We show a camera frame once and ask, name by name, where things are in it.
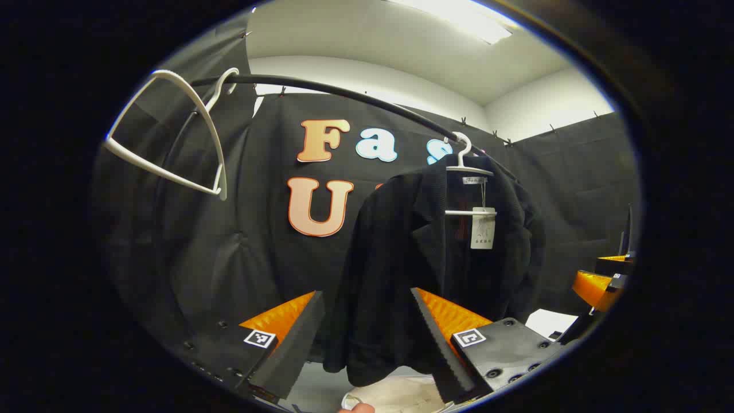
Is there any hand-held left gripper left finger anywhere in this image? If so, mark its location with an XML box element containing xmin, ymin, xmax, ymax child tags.
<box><xmin>172</xmin><ymin>290</ymin><xmax>326</xmax><ymax>402</ymax></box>

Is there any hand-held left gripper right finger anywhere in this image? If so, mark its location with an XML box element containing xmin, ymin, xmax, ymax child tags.
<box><xmin>409</xmin><ymin>287</ymin><xmax>565</xmax><ymax>405</ymax></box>

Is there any white laundry hamper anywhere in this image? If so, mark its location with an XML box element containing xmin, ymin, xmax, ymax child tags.
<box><xmin>341</xmin><ymin>376</ymin><xmax>451</xmax><ymax>413</ymax></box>

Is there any black knit jacket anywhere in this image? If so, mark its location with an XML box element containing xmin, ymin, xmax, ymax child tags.
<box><xmin>323</xmin><ymin>154</ymin><xmax>546</xmax><ymax>388</ymax></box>

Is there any white plastic clothes hanger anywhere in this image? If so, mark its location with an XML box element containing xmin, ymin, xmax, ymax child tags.
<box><xmin>103</xmin><ymin>68</ymin><xmax>240</xmax><ymax>201</ymax></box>
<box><xmin>444</xmin><ymin>131</ymin><xmax>497</xmax><ymax>217</ymax></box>

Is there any white flat sheet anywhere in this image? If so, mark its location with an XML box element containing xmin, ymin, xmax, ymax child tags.
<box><xmin>525</xmin><ymin>309</ymin><xmax>579</xmax><ymax>340</ymax></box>

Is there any white paper hang tag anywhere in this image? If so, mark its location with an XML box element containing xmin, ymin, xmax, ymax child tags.
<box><xmin>470</xmin><ymin>208</ymin><xmax>496</xmax><ymax>250</ymax></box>

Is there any black backdrop cloth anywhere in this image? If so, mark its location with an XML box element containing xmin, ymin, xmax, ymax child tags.
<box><xmin>95</xmin><ymin>11</ymin><xmax>640</xmax><ymax>368</ymax></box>

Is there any ceiling light panel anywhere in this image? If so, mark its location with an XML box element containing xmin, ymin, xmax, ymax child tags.
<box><xmin>390</xmin><ymin>0</ymin><xmax>514</xmax><ymax>45</ymax></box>

